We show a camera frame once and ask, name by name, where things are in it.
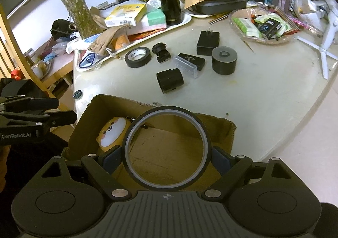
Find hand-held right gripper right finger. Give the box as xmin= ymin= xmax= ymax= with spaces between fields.
xmin=202 ymin=146 xmax=293 ymax=201

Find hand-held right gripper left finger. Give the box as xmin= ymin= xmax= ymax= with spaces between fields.
xmin=40 ymin=146 xmax=132 ymax=202

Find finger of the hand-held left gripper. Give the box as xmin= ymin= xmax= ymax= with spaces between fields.
xmin=0 ymin=110 xmax=78 ymax=133
xmin=0 ymin=96 xmax=60 ymax=113

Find brown cardboard box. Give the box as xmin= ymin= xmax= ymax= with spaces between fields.
xmin=62 ymin=94 xmax=237 ymax=191

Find large thin tape ring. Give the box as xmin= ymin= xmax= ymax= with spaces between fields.
xmin=122 ymin=106 xmax=214 ymax=190

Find black plug cube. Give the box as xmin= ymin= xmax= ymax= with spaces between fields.
xmin=156 ymin=68 xmax=184 ymax=95

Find black cylinder with grey top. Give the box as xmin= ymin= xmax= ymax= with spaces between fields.
xmin=212 ymin=46 xmax=237 ymax=75

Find black electrical tape roll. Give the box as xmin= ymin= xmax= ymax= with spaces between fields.
xmin=125 ymin=46 xmax=152 ymax=68

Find clear plastic case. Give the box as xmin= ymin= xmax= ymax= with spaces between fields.
xmin=173 ymin=55 xmax=198 ymax=79

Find small black box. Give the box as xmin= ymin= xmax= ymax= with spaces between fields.
xmin=177 ymin=53 xmax=206 ymax=72

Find black power adapter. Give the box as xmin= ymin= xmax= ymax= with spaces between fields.
xmin=196 ymin=26 xmax=220 ymax=56

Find round yellow bear toy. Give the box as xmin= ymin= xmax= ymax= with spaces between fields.
xmin=95 ymin=117 xmax=132 ymax=154

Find wooden side cabinet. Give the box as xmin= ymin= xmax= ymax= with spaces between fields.
xmin=26 ymin=40 xmax=75 ymax=91

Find white tube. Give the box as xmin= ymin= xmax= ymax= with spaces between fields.
xmin=66 ymin=34 xmax=102 ymax=54

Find black round pouch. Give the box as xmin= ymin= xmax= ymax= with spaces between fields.
xmin=51 ymin=19 xmax=76 ymax=40

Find brown cloth pouch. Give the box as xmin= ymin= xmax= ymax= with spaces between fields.
xmin=88 ymin=25 xmax=131 ymax=56

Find orange packet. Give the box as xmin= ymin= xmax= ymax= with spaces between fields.
xmin=114 ymin=34 xmax=130 ymax=52

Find brown paper bag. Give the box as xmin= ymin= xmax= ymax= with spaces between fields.
xmin=90 ymin=7 xmax=106 ymax=27

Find thin wooden stick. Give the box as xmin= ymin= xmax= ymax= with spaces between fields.
xmin=241 ymin=38 xmax=256 ymax=52

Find red booklet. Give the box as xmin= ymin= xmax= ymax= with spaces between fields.
xmin=129 ymin=29 xmax=165 ymax=41

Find yellow cardboard box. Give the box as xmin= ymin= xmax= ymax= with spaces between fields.
xmin=104 ymin=3 xmax=147 ymax=27

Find green snack pack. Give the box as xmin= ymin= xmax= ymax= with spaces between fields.
xmin=232 ymin=17 xmax=262 ymax=39

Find black snack packet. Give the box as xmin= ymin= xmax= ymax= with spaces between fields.
xmin=257 ymin=18 xmax=287 ymax=40

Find green tissue pack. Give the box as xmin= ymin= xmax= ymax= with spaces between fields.
xmin=140 ymin=8 xmax=167 ymax=29

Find wooden chopsticks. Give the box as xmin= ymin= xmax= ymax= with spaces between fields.
xmin=209 ymin=13 xmax=230 ymax=23

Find white tray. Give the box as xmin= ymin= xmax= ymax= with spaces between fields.
xmin=74 ymin=11 xmax=192 ymax=72

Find clear snack bowl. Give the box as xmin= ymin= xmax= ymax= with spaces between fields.
xmin=228 ymin=8 xmax=300 ymax=43

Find black zip case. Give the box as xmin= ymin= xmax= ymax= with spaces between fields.
xmin=194 ymin=0 xmax=247 ymax=15

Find striped mat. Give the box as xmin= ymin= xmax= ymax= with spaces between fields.
xmin=264 ymin=5 xmax=299 ymax=33

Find white tripod gimbal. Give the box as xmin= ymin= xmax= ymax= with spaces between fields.
xmin=297 ymin=0 xmax=338 ymax=80

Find pink bottle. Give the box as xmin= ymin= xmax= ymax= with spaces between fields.
xmin=277 ymin=0 xmax=291 ymax=12

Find white plastic bag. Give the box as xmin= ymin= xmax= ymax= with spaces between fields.
xmin=294 ymin=0 xmax=324 ymax=24

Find curved wooden chair frame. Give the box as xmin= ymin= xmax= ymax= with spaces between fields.
xmin=0 ymin=8 xmax=69 ymax=111

